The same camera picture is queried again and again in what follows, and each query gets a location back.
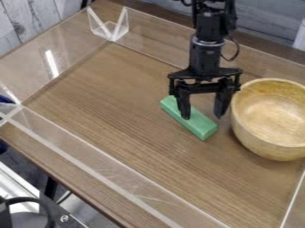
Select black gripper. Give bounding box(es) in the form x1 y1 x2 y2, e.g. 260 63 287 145
168 36 243 120

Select green rectangular block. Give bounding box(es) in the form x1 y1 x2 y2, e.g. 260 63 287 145
159 95 217 141

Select brown wooden bowl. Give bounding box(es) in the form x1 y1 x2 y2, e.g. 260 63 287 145
231 78 305 161

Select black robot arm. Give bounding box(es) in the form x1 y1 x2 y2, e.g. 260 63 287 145
168 0 243 119

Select clear acrylic tray walls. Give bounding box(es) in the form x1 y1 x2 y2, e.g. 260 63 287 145
0 2 305 228

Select black table leg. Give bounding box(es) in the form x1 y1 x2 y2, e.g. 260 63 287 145
44 177 58 200

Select blue object at edge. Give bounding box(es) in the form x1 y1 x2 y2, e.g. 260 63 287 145
0 94 14 104

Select grey metal bracket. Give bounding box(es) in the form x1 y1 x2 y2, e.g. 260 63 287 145
49 206 88 228

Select black cable loop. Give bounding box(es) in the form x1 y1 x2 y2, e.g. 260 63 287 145
0 196 56 228

